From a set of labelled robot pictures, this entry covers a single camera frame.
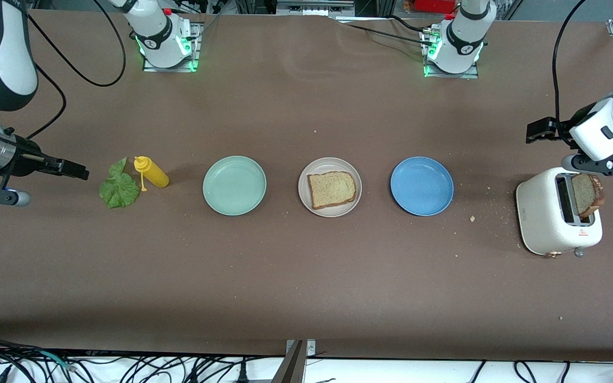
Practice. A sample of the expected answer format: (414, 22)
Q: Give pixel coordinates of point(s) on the yellow mustard squeeze bottle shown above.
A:
(155, 175)

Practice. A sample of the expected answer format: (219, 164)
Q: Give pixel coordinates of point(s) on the green lettuce leaf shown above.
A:
(117, 191)

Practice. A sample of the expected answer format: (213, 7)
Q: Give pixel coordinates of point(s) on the silver metal frame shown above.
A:
(314, 7)

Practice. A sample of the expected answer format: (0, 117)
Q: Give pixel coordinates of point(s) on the brown crust bread slice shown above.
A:
(586, 197)
(333, 190)

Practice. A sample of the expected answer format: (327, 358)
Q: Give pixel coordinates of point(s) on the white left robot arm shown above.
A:
(602, 133)

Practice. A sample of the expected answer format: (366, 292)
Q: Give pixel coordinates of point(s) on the red box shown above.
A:
(434, 5)

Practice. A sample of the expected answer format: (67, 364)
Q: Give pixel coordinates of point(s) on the grey metal strut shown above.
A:
(291, 367)

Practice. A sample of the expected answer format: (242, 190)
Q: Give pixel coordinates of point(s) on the small metal bracket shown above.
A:
(311, 348)

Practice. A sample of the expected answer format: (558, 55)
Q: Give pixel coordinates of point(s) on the blue round plate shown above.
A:
(422, 186)

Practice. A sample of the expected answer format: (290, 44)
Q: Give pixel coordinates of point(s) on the beige round plate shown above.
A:
(333, 164)

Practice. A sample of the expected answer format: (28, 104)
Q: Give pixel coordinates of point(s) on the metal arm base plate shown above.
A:
(193, 63)
(471, 75)

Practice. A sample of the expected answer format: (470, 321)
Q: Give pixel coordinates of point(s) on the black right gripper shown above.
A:
(25, 159)

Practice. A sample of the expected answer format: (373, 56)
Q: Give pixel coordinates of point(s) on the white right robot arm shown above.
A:
(14, 58)

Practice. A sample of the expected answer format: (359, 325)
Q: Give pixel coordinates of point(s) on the pale green round plate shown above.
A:
(234, 186)

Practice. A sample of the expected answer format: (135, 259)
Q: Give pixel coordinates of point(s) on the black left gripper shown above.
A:
(561, 129)

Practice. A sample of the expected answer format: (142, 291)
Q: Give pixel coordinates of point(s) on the white two-slot toaster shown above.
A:
(538, 213)

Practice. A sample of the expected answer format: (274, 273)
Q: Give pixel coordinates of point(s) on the black power plug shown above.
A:
(241, 373)

